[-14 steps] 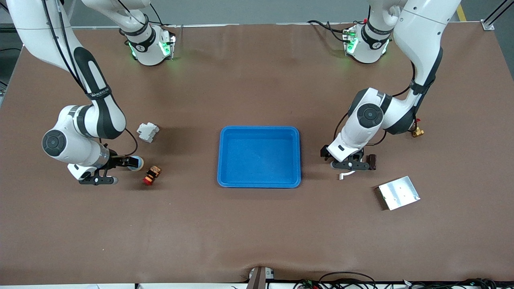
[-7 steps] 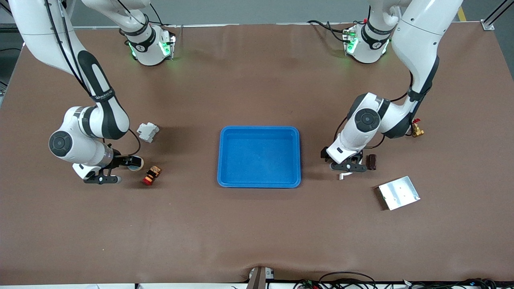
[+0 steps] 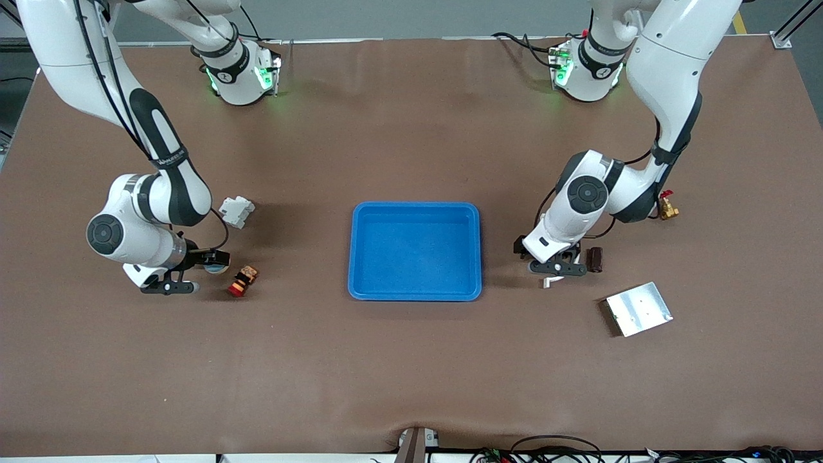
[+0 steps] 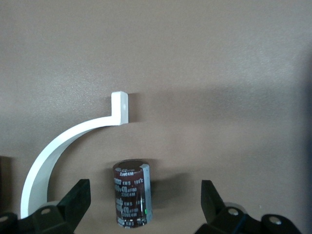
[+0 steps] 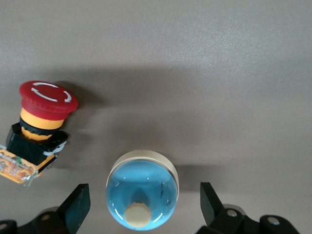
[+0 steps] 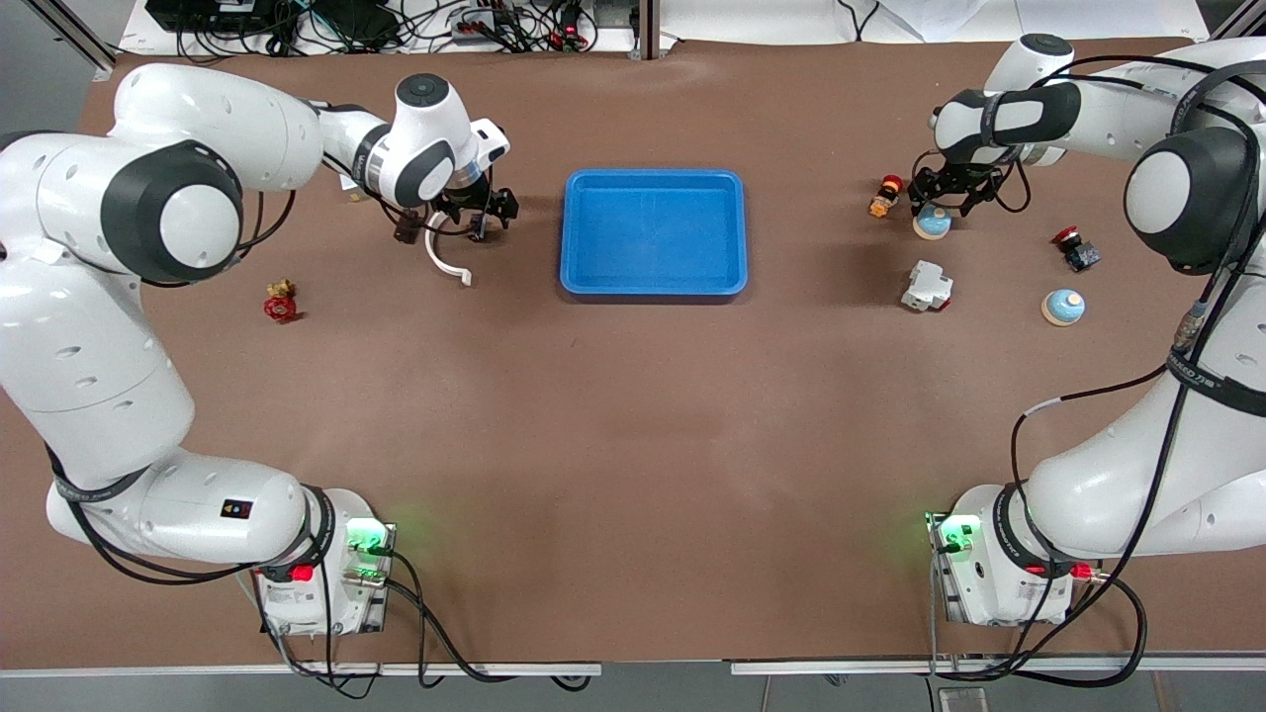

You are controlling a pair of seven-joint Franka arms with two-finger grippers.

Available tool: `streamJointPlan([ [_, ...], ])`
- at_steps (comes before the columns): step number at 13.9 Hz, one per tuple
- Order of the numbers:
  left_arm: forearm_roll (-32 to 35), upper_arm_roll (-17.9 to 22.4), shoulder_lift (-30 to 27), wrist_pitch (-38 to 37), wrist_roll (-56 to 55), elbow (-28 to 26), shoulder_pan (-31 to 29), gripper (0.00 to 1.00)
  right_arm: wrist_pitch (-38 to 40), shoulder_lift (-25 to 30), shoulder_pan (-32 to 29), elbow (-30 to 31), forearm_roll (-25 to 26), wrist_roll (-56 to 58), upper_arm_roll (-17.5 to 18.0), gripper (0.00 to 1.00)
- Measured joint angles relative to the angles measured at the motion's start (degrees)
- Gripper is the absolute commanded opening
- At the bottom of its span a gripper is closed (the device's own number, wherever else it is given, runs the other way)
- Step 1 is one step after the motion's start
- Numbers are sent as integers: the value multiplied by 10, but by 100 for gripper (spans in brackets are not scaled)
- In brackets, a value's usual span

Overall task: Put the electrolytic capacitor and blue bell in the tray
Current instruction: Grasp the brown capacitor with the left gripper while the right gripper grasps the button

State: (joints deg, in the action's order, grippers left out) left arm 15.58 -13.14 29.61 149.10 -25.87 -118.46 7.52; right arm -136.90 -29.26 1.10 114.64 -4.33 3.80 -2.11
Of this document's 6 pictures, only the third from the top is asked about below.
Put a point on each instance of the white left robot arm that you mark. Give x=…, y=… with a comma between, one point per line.
x=669, y=58

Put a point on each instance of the blue plastic tray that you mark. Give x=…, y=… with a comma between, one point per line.
x=415, y=254

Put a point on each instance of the white curved plastic bracket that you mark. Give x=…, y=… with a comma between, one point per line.
x=548, y=283

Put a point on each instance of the light blue service bell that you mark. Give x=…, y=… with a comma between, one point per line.
x=220, y=269

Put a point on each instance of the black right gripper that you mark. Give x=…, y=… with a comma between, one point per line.
x=195, y=260

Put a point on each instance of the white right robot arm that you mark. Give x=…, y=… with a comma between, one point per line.
x=64, y=51

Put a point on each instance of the silver metal plate box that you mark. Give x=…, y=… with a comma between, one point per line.
x=640, y=310

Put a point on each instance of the grey metal mount bracket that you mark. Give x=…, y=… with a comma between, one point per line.
x=415, y=445

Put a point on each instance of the aluminium frame post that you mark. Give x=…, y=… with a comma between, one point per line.
x=782, y=41

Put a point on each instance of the long dark electrolytic capacitor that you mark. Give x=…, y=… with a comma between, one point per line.
x=596, y=260

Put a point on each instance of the white circuit breaker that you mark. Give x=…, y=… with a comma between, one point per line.
x=236, y=212

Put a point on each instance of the brown table mat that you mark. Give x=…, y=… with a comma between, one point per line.
x=411, y=373

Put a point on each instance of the red emergency button orange base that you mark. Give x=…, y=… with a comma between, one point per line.
x=243, y=280

